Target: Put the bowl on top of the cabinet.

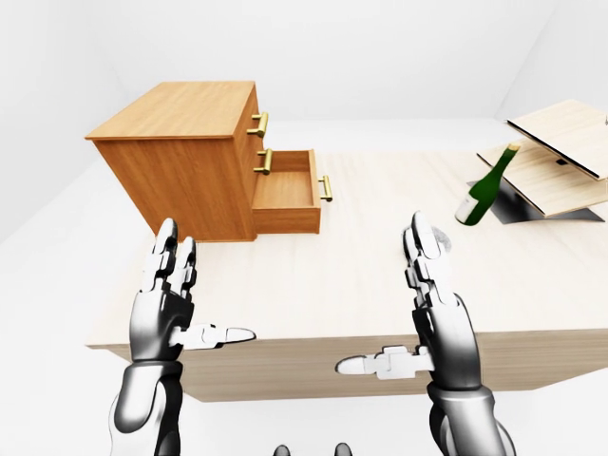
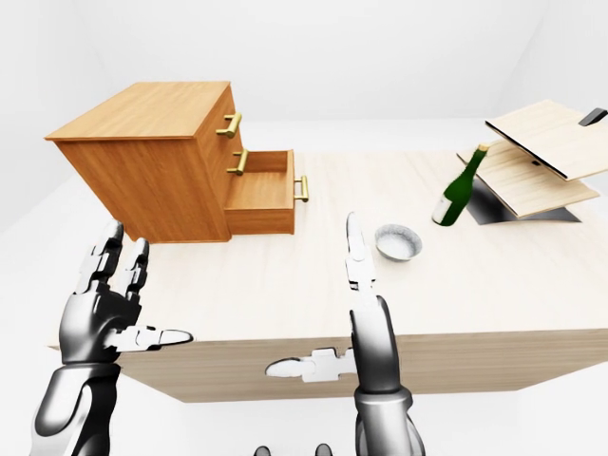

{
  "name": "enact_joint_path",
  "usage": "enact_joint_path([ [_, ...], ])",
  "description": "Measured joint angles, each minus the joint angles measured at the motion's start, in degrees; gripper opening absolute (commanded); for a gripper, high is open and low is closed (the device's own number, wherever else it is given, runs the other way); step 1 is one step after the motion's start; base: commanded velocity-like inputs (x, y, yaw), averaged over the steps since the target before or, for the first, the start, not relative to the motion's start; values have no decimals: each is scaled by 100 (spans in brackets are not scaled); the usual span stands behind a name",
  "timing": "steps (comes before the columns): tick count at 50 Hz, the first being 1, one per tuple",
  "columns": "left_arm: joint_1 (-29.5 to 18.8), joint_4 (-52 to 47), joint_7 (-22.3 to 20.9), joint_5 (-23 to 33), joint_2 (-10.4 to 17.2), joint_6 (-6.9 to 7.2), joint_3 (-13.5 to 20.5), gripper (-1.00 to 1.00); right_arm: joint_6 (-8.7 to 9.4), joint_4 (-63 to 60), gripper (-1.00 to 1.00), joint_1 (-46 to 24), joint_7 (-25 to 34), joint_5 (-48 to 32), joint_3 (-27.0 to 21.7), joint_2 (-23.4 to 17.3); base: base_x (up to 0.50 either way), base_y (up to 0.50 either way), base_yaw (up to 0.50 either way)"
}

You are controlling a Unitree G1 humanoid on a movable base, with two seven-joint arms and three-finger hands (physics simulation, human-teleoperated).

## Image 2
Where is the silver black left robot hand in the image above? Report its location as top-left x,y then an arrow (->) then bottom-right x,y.
58,219 -> 196,368

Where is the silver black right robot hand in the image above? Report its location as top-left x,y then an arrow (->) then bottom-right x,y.
265,211 -> 404,396

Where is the grey patterned bowl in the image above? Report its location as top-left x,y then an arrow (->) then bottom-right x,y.
373,222 -> 424,263

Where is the wooden cabinet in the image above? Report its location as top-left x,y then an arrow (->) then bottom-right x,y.
44,81 -> 235,245

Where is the green wine bottle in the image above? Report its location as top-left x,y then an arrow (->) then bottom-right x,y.
430,142 -> 493,227

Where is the closed wooden drawer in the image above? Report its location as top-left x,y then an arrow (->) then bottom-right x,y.
197,84 -> 237,158
210,141 -> 238,206

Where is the open wooden drawer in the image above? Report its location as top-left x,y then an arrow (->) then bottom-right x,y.
223,148 -> 297,238

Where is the pale wooden wine rack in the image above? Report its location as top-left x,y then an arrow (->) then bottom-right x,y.
456,99 -> 608,226

